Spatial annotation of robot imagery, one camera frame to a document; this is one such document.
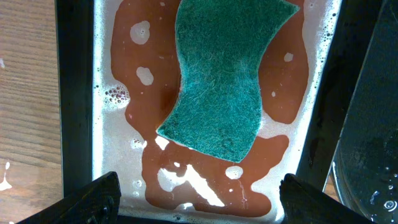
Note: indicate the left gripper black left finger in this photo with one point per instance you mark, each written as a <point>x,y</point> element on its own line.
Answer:
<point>97,202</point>

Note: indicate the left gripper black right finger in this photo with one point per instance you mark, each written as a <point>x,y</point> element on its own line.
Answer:
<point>303,203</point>

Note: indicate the green and yellow sponge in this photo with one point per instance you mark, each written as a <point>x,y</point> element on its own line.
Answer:
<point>220,45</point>

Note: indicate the round black tray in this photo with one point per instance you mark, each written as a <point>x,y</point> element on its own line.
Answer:
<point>365,165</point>

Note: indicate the rectangular tray with red water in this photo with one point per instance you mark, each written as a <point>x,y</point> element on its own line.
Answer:
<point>120,79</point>

